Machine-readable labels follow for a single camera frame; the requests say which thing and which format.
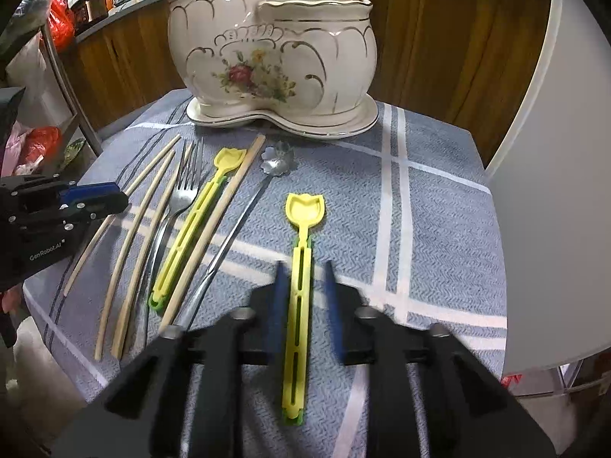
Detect wooden chopstick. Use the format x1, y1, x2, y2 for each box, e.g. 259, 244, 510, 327
93, 149, 177, 362
63, 133, 183, 298
111, 142, 195, 361
158, 134, 266, 334

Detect silver metal fork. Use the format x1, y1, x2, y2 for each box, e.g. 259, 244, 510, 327
138, 141, 202, 347

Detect silver flower-head spoon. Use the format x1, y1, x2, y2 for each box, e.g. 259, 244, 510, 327
162, 140, 299, 339

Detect grey kitchen countertop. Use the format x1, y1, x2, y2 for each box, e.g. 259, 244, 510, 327
74, 0, 165, 44

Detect red plastic bag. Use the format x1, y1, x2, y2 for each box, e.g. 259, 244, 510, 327
48, 0, 74, 53

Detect white refrigerator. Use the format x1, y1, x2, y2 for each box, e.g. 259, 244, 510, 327
487, 0, 610, 374

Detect cream floral ceramic utensil holder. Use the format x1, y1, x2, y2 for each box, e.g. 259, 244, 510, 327
167, 0, 378, 140

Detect wooden lower cabinets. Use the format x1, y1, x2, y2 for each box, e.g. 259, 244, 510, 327
61, 0, 551, 161

